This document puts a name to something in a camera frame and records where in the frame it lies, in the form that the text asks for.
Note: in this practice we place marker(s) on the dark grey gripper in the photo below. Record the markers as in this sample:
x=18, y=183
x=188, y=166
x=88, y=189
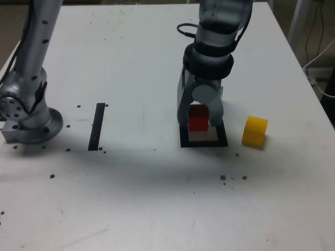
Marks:
x=209, y=81

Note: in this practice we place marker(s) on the red cube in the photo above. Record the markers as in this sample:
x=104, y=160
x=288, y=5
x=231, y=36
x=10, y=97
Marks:
x=198, y=120

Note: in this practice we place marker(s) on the green cube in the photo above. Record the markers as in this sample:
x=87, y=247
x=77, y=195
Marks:
x=222, y=92

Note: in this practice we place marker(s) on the yellow cube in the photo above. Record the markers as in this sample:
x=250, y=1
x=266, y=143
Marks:
x=254, y=133

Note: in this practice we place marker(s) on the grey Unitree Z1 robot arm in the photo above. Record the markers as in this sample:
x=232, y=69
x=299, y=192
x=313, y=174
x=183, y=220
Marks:
x=34, y=52

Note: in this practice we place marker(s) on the black tape square outline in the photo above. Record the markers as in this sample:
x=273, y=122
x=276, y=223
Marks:
x=204, y=144

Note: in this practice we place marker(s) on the black tape strip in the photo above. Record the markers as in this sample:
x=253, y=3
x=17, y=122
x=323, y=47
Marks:
x=96, y=125

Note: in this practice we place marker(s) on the grey power strip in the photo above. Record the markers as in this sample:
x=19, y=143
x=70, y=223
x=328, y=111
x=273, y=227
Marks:
x=322, y=73

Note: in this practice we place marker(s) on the white metal frame leg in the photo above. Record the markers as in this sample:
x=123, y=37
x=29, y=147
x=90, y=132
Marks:
x=297, y=21

